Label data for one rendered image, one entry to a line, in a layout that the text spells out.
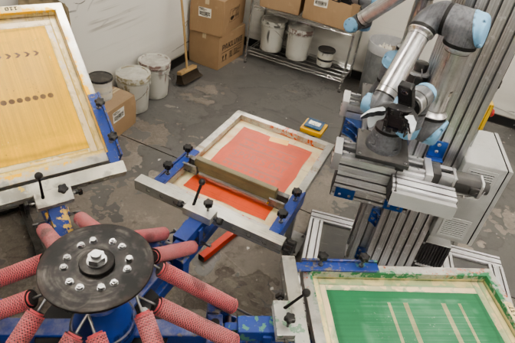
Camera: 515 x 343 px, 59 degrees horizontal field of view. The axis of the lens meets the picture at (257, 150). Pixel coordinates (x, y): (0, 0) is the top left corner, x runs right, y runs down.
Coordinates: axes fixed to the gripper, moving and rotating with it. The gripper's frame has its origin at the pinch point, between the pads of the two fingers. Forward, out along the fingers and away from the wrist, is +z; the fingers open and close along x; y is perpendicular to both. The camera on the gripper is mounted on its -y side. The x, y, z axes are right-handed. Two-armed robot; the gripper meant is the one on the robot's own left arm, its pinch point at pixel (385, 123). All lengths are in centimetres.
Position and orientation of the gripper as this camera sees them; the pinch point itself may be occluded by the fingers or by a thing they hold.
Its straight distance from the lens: 133.5
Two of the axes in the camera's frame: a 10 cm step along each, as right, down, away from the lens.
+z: -6.0, 4.0, -6.9
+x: -8.0, -3.2, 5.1
